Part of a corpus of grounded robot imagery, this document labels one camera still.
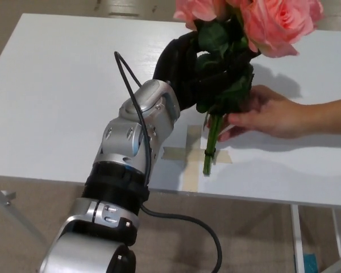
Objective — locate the person's bare hand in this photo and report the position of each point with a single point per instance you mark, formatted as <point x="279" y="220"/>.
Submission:
<point x="272" y="116"/>

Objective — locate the beige masking tape strip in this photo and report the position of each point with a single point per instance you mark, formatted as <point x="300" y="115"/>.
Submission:
<point x="191" y="173"/>
<point x="176" y="153"/>

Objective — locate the teal floor marker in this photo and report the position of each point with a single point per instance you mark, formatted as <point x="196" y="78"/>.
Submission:
<point x="310" y="263"/>

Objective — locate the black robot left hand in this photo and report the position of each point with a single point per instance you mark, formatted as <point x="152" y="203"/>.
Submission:
<point x="173" y="62"/>

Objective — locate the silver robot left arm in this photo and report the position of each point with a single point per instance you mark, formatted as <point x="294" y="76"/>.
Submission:
<point x="125" y="133"/>

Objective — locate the pink artificial rose bouquet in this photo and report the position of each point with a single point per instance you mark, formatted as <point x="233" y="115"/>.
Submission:
<point x="272" y="25"/>

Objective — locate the white metal table leg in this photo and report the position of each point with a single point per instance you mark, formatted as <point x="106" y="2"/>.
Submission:
<point x="337" y="233"/>
<point x="297" y="241"/>

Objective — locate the person's bare forearm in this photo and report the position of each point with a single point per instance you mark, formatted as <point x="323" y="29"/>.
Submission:
<point x="329" y="118"/>

